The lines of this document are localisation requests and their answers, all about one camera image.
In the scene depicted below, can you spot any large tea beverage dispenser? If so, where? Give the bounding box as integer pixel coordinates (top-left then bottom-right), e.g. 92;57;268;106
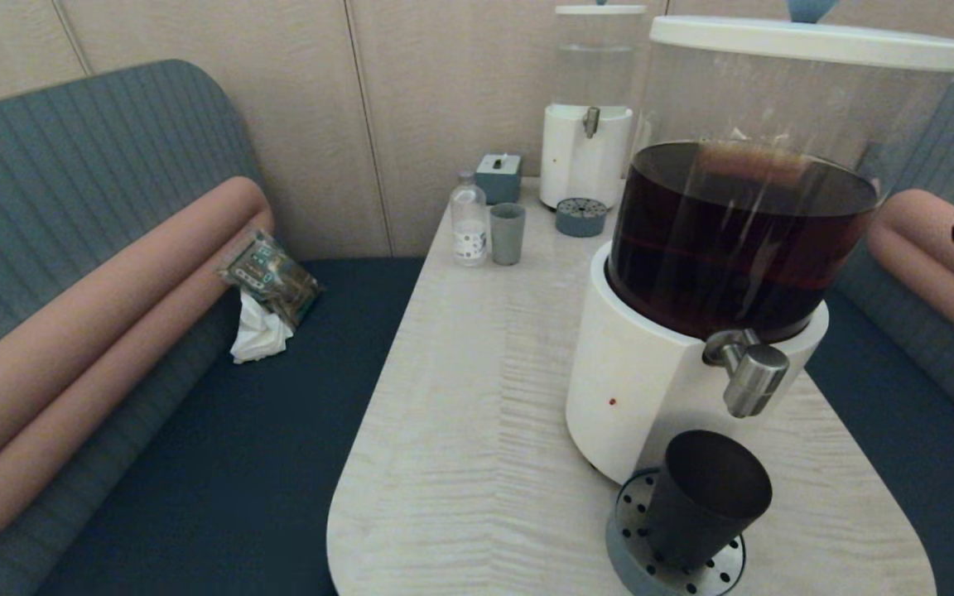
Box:
564;41;954;489

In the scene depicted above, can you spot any grey square tissue box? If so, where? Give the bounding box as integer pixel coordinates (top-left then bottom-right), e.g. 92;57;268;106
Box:
475;154;523;205

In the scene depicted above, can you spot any large silver dispenser tap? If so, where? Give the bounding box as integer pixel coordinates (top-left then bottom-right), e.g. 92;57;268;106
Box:
701;328;790;419

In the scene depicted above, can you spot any clear plastic bottle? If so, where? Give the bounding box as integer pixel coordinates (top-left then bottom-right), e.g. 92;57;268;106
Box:
450;171;489;267

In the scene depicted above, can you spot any small round grey drip tray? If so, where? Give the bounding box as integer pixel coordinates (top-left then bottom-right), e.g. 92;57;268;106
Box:
555;198;609;238

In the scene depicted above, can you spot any pink sofa bolster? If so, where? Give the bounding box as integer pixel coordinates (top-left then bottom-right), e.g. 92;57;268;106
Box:
865;189;954;370
0;176;275;558

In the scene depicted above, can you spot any black plastic cup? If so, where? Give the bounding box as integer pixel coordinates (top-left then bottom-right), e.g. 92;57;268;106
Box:
641;430;773;572

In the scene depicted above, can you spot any small water beverage dispenser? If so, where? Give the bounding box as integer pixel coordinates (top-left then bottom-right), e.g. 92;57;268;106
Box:
539;13;643;211

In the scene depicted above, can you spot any small white dispenser lid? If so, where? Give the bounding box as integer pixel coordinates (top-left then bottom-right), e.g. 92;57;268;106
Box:
554;0;646;17

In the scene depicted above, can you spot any grey plastic cup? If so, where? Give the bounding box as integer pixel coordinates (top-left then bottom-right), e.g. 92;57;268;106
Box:
489;203;526;267

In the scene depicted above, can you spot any large white dispenser lid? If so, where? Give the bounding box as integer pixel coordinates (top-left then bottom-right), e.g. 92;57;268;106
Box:
649;0;954;72

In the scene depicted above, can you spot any crumpled white tissue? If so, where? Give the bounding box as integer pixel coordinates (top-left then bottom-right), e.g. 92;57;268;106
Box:
230;290;295;365

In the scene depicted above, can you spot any large round perforated drip tray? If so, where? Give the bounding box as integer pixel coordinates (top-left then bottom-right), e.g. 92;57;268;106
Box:
605;469;745;596

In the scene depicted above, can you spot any dark blue sofa seat cushion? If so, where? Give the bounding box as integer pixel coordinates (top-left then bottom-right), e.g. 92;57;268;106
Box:
800;286;954;596
38;259;426;596

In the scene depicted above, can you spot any green snack packet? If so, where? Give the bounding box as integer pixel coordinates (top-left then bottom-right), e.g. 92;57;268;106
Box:
218;230;325;329

